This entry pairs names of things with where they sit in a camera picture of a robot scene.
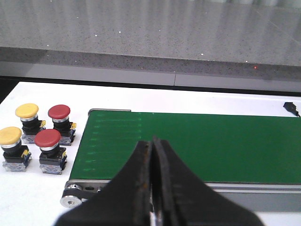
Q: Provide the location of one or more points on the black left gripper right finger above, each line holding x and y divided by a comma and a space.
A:
181, 198

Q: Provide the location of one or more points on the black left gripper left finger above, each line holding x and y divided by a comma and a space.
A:
124, 201

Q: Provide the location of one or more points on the red push button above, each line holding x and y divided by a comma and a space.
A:
60, 118
53, 157

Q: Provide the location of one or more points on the yellow push button edge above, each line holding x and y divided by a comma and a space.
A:
16, 156

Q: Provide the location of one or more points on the green conveyor belt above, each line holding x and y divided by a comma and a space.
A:
211, 146

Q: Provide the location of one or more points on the red push button back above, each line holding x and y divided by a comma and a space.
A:
60, 118

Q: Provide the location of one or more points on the yellow push button back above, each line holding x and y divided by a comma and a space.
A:
28, 114

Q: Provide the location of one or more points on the grey stone slab left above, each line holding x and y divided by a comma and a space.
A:
157, 35

